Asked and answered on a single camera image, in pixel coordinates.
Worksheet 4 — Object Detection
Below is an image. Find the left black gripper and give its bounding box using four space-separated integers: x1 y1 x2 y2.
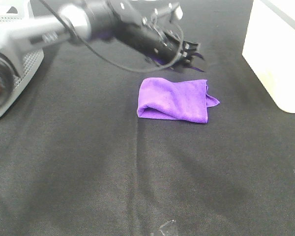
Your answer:
113 0 206 73

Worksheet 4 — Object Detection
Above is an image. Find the purple microfiber towel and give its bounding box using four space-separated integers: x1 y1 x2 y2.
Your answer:
137 77 220 124

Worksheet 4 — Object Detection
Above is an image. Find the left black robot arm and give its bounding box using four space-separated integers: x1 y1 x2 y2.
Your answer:
0 0 205 117

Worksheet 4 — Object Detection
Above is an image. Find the white storage box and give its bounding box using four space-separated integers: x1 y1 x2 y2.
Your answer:
242 0 295 114

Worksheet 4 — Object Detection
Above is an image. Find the black table cover cloth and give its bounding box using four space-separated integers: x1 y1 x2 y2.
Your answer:
0 0 295 236

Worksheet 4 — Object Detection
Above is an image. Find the grey perforated laundry basket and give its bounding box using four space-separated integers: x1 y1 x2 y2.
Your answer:
0 0 44 117

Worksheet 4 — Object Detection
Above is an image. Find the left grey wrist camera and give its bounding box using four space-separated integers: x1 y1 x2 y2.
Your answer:
151 2 183 21

